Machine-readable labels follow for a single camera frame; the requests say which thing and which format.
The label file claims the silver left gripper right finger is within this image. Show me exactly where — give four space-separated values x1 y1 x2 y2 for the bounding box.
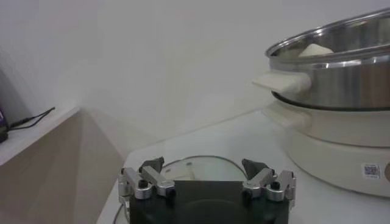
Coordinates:
242 158 296 202

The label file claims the white rounded side desk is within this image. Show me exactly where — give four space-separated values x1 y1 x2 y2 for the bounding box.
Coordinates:
0 106 129 224

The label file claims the round glass pot lid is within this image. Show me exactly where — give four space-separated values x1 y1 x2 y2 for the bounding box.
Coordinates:
113 155 248 224

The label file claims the stainless steel steamer basket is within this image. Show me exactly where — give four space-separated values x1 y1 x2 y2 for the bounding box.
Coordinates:
252 7 390 111

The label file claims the white steamed baozi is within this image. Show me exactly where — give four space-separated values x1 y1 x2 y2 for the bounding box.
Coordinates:
298 43 335 58

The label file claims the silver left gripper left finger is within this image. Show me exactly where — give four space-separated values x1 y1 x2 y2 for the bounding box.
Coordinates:
118 156 176 200

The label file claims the black laptop charger cable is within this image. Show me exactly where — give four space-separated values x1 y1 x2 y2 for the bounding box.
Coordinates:
9 106 56 131

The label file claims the white electric cooker base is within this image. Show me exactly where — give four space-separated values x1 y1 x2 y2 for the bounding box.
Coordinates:
263 102 390 198

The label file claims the black computer mouse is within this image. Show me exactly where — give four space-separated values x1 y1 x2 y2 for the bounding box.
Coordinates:
0 123 9 144

